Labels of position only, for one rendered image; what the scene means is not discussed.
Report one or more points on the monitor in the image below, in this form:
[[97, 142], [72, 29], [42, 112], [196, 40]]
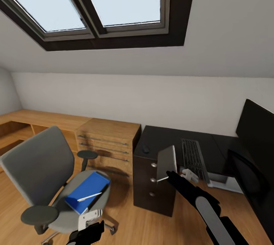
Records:
[[256, 131]]

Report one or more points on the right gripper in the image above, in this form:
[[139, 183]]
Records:
[[177, 181]]

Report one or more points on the mouse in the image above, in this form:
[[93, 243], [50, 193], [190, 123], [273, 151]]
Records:
[[145, 149]]

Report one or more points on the folder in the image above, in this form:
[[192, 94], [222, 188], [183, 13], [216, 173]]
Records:
[[93, 184]]

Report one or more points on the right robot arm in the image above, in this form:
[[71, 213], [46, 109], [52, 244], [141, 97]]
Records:
[[220, 229]]

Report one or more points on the keyboard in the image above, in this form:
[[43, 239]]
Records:
[[193, 159]]

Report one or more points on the swivel chair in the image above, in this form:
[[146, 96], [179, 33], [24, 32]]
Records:
[[39, 167]]

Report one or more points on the notebook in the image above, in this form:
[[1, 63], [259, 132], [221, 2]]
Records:
[[166, 162]]

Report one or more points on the pen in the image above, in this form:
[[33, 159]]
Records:
[[87, 197]]

